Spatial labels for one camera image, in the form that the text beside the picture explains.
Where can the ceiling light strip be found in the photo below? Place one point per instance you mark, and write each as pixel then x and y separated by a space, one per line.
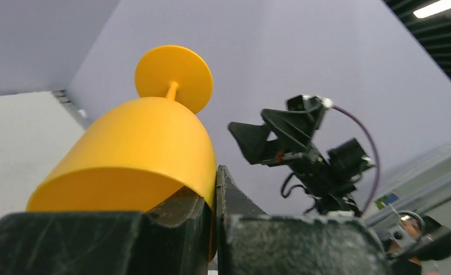
pixel 432 9

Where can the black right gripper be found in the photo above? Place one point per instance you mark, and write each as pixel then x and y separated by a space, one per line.
pixel 285 137

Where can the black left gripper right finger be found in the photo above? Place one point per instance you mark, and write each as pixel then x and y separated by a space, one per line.
pixel 249 241

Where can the person with headset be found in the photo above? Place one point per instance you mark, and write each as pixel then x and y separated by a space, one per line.
pixel 415 239

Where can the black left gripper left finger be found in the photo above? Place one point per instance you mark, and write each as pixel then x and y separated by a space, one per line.
pixel 171 238

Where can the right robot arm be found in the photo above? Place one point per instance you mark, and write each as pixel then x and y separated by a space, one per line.
pixel 331 183

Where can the orange plastic wine glass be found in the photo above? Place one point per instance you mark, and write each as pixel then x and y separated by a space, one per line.
pixel 138 154

